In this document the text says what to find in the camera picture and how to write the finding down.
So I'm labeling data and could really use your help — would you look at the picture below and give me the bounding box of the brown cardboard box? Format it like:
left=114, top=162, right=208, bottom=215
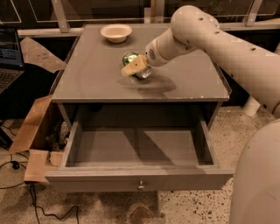
left=9, top=95, right=70, bottom=183

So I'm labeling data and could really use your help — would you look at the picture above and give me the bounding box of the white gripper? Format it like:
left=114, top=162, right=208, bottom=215
left=122, top=39, right=168, bottom=76

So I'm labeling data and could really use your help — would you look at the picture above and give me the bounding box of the round metal drawer knob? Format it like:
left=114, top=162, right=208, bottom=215
left=137, top=181, right=145, bottom=191

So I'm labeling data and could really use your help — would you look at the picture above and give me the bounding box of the open laptop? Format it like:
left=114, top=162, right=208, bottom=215
left=0, top=26, right=25, bottom=93

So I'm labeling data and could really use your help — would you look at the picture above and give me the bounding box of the brown paper sheet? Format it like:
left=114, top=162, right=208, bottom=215
left=20, top=37, right=67, bottom=74

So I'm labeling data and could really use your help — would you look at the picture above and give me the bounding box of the black cable on floor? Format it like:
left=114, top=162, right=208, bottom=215
left=0, top=122, right=81, bottom=224

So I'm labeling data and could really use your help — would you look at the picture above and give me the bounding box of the green soda can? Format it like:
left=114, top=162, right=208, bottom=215
left=122, top=52, right=151, bottom=79

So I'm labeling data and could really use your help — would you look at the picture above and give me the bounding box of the white diagonal pole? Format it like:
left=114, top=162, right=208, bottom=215
left=242, top=96, right=260, bottom=116

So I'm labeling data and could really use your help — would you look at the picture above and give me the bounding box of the grey cabinet with top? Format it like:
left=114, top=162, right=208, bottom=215
left=52, top=24, right=230, bottom=121

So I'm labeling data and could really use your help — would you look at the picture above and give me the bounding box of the white paper bowl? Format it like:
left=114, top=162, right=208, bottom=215
left=101, top=24, right=132, bottom=44

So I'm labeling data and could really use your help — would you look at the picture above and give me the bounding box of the open grey top drawer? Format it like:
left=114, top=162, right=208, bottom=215
left=44, top=118, right=235, bottom=193

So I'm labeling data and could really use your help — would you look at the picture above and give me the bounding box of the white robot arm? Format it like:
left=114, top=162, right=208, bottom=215
left=122, top=5, right=280, bottom=224

